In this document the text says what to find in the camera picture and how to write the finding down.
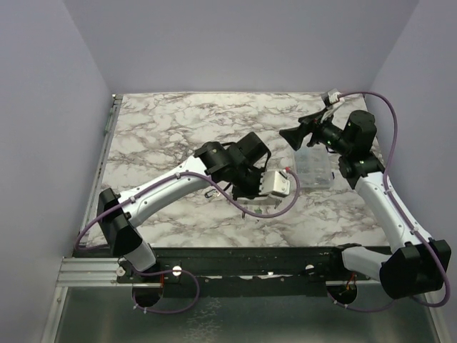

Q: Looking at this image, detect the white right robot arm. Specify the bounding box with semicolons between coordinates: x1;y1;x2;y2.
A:
279;110;451;299

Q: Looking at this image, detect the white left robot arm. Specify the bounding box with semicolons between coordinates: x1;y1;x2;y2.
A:
97;132;271;282

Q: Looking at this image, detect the clear plastic box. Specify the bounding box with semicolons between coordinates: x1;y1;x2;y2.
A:
293;146;334;190

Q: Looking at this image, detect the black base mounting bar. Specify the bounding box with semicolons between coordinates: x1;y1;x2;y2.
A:
116;246;379;299

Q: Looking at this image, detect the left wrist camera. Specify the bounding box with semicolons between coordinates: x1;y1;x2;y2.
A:
259;169;291;197

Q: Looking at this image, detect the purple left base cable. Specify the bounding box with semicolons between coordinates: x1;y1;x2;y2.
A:
132;269;201;315

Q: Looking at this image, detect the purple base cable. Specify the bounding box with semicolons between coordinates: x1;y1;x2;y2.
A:
132;269;201;315
333;298;397;312

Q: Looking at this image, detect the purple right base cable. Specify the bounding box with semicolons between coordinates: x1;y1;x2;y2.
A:
333;298;397;312

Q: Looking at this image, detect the aluminium table edge rail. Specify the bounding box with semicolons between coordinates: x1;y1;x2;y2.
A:
41;94;123;342

